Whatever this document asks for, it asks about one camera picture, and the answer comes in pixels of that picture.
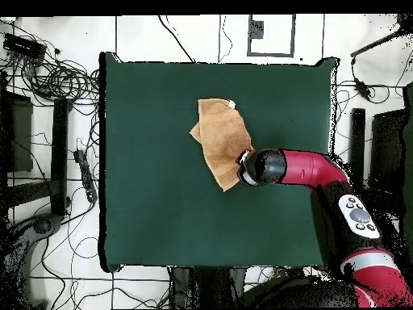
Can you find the black tripod pole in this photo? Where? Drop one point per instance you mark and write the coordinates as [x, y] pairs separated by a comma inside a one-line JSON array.
[[374, 43]]

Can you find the orange terry towel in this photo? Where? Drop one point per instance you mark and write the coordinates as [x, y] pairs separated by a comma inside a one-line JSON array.
[[222, 142]]

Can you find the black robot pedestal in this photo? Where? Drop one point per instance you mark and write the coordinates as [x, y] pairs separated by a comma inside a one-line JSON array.
[[209, 287]]

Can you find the grey pedestal leg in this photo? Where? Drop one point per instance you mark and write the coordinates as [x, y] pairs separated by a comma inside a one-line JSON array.
[[35, 227]]

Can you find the black power adapter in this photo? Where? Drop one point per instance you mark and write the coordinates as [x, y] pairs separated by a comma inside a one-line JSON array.
[[363, 88]]

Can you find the grey square frame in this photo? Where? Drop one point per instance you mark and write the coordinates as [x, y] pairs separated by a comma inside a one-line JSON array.
[[249, 45]]

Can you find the black electronics box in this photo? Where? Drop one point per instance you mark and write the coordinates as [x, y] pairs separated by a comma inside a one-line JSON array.
[[24, 46]]

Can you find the black power strip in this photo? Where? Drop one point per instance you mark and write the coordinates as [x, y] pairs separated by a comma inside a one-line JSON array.
[[85, 174]]

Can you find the black metal frame stand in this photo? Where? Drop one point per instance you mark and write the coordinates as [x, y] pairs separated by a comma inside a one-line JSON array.
[[358, 145], [59, 145]]

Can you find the dark green table cloth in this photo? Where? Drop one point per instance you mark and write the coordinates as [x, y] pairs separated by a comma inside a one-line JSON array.
[[145, 161]]

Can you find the grey camera box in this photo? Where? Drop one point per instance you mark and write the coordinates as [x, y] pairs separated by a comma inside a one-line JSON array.
[[257, 29]]

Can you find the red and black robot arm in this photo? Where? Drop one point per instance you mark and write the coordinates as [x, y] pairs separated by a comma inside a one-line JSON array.
[[309, 168]]

